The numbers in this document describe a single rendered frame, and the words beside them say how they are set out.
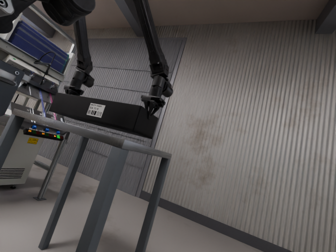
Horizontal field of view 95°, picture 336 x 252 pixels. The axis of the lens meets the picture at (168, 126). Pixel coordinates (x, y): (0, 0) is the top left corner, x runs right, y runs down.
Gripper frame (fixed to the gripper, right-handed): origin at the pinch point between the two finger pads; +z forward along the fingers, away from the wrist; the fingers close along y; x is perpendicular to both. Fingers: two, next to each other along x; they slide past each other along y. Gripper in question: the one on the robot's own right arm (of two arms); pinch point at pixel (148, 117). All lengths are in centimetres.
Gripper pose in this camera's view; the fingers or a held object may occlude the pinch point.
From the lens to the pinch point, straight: 71.0
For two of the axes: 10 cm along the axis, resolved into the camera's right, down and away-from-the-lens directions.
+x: -3.5, -2.5, -9.0
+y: -9.0, -1.8, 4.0
